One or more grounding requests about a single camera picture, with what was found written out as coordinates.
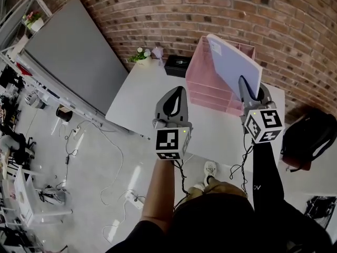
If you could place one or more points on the red cloth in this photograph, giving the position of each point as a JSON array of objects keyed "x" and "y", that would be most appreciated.
[{"x": 24, "y": 68}]

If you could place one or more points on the black box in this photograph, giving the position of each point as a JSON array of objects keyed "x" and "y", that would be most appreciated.
[{"x": 177, "y": 66}]

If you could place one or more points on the black waste bin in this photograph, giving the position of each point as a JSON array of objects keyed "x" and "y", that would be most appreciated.
[{"x": 64, "y": 114}]

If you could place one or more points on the potted plant with pink flowers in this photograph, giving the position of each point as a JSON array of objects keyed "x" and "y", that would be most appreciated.
[{"x": 34, "y": 21}]

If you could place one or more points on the person's left white shoe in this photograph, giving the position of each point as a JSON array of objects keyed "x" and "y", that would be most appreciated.
[{"x": 198, "y": 187}]

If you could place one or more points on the black backpack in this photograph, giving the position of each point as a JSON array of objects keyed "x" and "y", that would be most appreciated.
[{"x": 308, "y": 141}]

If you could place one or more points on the person's khaki trousers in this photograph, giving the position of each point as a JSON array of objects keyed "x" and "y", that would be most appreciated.
[{"x": 226, "y": 188}]

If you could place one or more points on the person's left forearm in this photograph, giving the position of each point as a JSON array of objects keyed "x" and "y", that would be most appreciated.
[{"x": 159, "y": 188}]

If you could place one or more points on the lavender flower bouquet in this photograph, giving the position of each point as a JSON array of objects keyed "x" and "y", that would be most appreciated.
[{"x": 158, "y": 54}]

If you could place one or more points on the pink desk tray organizer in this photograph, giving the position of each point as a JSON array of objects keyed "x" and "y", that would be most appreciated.
[{"x": 205, "y": 88}]

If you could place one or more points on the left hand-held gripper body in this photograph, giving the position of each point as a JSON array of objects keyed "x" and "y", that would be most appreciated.
[{"x": 167, "y": 141}]

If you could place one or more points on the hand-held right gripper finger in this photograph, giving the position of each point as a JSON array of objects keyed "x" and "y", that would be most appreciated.
[
  {"x": 245, "y": 93},
  {"x": 265, "y": 96}
]

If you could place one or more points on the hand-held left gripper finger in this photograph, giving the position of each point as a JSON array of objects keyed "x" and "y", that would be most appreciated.
[
  {"x": 184, "y": 112},
  {"x": 159, "y": 112}
]

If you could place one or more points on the potted plant with white flowers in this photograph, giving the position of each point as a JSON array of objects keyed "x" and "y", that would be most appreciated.
[{"x": 140, "y": 57}]

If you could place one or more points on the person's right forearm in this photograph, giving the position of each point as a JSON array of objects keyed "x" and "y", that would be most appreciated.
[{"x": 266, "y": 173}]

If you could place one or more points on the person's right white shoe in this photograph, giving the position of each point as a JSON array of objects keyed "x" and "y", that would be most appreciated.
[{"x": 210, "y": 169}]

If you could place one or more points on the person's white shoe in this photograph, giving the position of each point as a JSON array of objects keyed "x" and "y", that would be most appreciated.
[
  {"x": 198, "y": 187},
  {"x": 210, "y": 169}
]

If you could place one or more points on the grey striped round container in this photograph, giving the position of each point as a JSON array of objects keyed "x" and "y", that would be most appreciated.
[{"x": 35, "y": 101}]

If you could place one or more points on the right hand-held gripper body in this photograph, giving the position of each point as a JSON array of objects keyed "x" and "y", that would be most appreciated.
[{"x": 263, "y": 126}]

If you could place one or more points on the small white table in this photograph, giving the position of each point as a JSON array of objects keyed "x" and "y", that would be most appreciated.
[{"x": 25, "y": 194}]

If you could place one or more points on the grey bag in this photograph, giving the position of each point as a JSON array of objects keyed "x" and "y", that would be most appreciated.
[{"x": 54, "y": 195}]

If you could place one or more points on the person's black shirt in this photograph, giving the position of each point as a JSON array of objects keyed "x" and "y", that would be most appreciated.
[{"x": 223, "y": 225}]

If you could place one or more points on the lavender folder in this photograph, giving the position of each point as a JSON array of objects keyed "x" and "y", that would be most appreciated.
[{"x": 234, "y": 64}]

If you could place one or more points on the white desk with drawers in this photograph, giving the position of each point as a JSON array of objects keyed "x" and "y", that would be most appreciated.
[{"x": 142, "y": 101}]

